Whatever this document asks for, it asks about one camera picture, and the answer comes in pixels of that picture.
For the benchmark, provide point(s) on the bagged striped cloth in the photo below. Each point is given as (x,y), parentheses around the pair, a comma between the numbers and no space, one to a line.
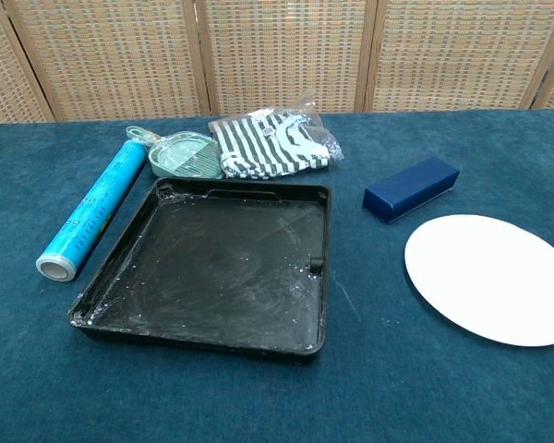
(268,145)

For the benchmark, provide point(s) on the white round plate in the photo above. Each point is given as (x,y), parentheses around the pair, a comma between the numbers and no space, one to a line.
(485,281)

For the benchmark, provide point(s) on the black square plastic tray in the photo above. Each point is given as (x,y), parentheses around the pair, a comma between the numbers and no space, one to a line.
(212,267)

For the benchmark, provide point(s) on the green heart-shaped plastic scoop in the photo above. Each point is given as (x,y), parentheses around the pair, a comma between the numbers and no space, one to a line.
(184,159)

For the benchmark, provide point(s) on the blue cling film roll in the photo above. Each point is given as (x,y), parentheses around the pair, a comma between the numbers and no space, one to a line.
(97,207)

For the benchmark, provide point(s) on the woven rattan folding screen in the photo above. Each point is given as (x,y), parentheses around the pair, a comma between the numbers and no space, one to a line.
(277,55)

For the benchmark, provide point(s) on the dark blue rectangular box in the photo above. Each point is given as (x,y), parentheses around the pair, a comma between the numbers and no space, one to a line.
(408,187)

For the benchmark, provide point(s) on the teal velvet tablecloth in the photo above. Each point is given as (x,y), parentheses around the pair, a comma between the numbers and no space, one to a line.
(397,392)

